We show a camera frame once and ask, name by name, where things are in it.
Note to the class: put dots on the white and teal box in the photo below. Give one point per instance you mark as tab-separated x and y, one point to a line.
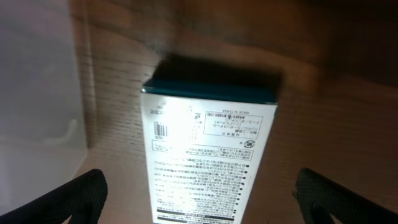
205	126

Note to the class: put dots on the clear plastic container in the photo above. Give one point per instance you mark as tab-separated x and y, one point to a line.
43	137

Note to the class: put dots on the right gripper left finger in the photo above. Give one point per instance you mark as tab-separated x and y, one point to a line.
80	200

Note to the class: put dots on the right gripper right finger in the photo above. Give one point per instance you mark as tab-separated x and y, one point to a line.
321	200

